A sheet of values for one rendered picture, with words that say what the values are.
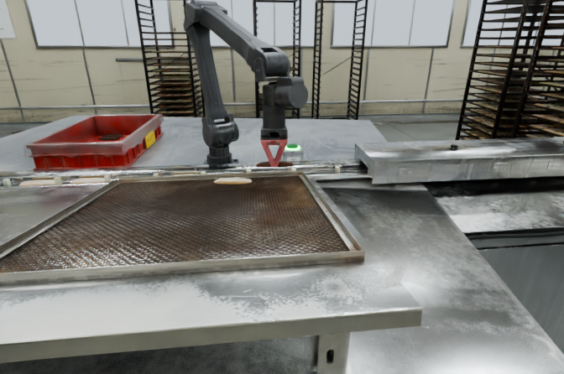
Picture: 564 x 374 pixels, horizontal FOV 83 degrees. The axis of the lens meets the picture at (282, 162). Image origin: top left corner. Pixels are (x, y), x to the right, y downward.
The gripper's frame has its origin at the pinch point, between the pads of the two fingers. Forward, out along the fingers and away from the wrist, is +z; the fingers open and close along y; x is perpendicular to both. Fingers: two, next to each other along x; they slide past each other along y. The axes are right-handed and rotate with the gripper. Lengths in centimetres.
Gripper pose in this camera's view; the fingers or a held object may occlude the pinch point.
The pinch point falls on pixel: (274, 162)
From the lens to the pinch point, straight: 83.4
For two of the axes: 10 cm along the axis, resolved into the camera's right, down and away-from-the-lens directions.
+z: 0.0, 9.8, 2.1
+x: -10.0, 0.1, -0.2
